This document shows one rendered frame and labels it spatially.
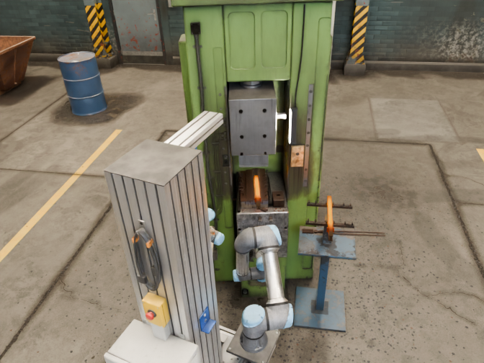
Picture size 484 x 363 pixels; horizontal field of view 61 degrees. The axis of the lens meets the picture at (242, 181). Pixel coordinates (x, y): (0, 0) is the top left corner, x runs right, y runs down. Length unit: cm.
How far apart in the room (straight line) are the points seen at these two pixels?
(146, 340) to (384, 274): 254
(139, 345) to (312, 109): 180
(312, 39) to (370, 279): 217
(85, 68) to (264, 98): 477
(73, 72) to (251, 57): 473
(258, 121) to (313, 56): 52
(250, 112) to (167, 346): 148
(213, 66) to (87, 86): 462
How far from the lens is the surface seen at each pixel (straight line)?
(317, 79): 277
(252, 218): 302
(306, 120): 286
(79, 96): 720
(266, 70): 270
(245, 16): 262
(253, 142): 274
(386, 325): 360
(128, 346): 193
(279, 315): 220
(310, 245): 301
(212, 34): 264
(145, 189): 141
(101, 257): 425
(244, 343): 231
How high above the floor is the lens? 276
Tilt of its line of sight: 34 degrees down
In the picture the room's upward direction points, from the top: 2 degrees counter-clockwise
